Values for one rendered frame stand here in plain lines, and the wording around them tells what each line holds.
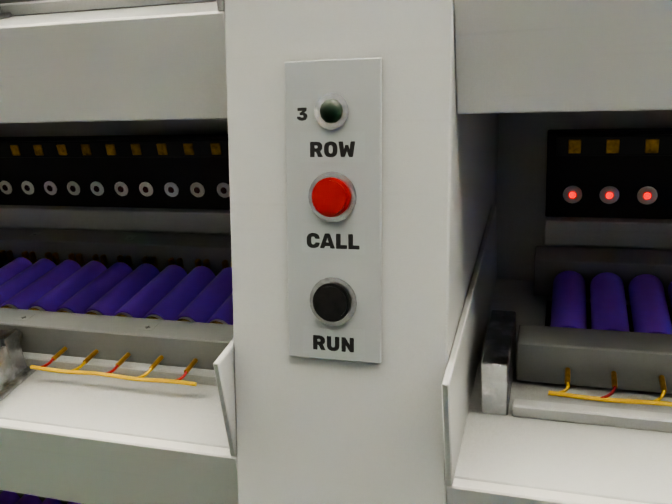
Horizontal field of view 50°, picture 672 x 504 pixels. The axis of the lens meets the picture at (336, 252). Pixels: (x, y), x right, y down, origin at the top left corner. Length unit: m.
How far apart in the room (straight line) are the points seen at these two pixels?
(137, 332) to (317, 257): 0.14
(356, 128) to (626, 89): 0.10
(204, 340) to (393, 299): 0.13
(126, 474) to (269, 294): 0.12
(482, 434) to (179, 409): 0.15
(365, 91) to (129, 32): 0.11
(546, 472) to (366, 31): 0.19
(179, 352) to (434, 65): 0.20
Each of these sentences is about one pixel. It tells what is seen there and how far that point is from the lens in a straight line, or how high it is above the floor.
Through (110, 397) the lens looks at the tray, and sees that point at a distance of 0.40.
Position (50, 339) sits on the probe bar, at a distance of 0.44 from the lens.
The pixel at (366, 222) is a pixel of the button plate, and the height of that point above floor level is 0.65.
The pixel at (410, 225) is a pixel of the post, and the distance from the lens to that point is 0.29.
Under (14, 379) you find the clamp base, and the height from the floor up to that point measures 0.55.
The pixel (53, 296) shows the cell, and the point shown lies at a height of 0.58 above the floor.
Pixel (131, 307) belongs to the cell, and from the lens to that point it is 0.44.
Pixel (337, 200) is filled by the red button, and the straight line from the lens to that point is 0.29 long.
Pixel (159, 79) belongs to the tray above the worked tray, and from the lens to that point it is 0.34.
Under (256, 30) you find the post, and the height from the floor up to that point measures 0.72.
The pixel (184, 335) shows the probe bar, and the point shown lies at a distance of 0.39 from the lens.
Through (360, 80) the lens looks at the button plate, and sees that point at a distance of 0.29.
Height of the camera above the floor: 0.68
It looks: 8 degrees down
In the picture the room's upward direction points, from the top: straight up
